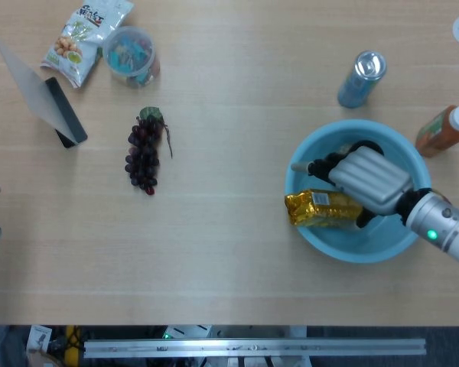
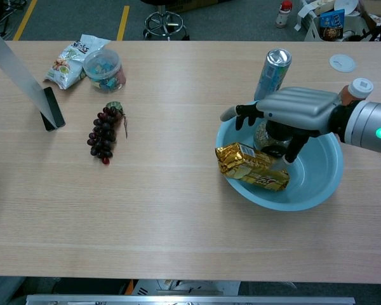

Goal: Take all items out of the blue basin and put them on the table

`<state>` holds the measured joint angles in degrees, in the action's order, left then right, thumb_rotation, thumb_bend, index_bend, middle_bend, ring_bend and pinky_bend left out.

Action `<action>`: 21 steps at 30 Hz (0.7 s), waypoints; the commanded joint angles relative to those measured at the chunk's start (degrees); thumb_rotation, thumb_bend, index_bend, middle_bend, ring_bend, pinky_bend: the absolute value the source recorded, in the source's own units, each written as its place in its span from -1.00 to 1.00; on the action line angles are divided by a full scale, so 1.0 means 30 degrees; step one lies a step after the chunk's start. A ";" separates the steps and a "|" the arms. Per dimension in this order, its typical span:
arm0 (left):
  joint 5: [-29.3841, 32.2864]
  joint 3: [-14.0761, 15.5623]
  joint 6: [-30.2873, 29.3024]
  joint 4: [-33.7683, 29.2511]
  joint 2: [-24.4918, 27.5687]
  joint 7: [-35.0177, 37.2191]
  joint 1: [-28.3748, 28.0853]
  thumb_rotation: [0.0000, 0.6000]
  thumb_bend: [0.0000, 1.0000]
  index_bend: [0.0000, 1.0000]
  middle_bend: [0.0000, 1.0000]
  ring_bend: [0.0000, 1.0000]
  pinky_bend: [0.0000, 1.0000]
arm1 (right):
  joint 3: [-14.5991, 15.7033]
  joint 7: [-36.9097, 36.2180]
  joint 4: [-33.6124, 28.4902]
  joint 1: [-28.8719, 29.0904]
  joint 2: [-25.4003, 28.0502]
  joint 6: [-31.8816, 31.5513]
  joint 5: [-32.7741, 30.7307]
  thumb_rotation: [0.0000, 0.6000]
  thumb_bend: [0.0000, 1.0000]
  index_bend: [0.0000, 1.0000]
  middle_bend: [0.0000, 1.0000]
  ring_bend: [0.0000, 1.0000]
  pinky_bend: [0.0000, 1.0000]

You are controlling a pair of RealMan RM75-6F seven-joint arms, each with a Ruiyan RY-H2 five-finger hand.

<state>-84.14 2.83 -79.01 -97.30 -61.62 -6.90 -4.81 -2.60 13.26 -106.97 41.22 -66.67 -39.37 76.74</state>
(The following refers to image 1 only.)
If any orange bottle white cap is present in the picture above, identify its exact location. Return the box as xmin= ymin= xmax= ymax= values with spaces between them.
xmin=415 ymin=104 xmax=459 ymax=158

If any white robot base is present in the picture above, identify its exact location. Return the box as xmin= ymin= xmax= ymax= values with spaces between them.
xmin=162 ymin=324 xmax=213 ymax=339

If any yellow black post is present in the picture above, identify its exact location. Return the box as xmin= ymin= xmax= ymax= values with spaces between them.
xmin=63 ymin=325 xmax=81 ymax=367

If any glass jar black lid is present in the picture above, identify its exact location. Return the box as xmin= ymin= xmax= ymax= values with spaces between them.
xmin=336 ymin=140 xmax=386 ymax=161

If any white snack bag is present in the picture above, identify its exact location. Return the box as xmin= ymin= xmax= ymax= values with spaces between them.
xmin=40 ymin=0 xmax=135 ymax=89

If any light blue plastic bowl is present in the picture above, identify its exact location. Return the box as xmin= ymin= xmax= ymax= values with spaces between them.
xmin=285 ymin=119 xmax=432 ymax=264

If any blue drink can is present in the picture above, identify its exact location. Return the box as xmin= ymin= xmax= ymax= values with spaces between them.
xmin=337 ymin=50 xmax=388 ymax=109

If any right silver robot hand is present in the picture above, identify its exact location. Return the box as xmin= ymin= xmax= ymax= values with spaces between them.
xmin=290 ymin=140 xmax=433 ymax=229

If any white printed card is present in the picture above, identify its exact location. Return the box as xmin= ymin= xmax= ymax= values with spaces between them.
xmin=25 ymin=325 xmax=53 ymax=355

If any dark purple grape bunch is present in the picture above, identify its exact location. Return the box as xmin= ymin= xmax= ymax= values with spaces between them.
xmin=124 ymin=106 xmax=174 ymax=196

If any grey flat board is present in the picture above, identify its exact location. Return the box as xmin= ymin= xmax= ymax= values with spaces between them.
xmin=0 ymin=33 xmax=80 ymax=147

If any aluminium rail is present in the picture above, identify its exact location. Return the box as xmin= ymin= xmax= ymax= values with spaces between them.
xmin=83 ymin=337 xmax=428 ymax=359

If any gold foil biscuit pack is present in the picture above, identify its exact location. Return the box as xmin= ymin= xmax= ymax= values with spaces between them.
xmin=283 ymin=188 xmax=365 ymax=229

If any clear tub with clips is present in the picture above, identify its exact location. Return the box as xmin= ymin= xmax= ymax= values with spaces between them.
xmin=102 ymin=25 xmax=161 ymax=89

